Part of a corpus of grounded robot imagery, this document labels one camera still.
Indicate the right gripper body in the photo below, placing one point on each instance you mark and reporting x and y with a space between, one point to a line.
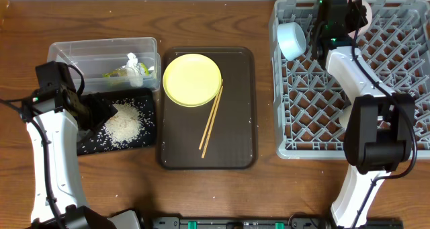
355 17

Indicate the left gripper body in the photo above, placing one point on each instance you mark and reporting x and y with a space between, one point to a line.
95 112

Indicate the pink white bowl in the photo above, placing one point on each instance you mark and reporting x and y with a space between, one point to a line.
365 28

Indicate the yellow snack wrapper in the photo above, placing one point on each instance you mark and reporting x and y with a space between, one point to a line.
121 72

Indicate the white tissue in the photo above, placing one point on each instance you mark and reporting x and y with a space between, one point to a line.
134 71

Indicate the light blue bowl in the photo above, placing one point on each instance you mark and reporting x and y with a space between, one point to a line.
291 40

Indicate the yellow plate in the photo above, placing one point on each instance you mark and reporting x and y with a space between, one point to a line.
192 80

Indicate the wooden chopstick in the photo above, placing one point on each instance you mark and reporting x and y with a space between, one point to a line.
210 117
206 142

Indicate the white cup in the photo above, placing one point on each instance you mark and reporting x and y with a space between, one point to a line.
344 117

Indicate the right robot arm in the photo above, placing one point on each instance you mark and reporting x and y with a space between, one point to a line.
379 141

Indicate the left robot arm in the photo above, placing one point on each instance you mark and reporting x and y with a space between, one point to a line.
53 119

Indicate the black waste tray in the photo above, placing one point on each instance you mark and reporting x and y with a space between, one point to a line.
141 96

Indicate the grey dishwasher rack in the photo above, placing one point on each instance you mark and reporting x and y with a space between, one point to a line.
308 102

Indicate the clear plastic bin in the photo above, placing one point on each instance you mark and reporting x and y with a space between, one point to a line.
96 57

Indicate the dark brown tray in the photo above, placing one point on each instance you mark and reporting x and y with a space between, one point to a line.
233 143

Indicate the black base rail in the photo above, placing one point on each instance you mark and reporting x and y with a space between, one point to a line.
133 219

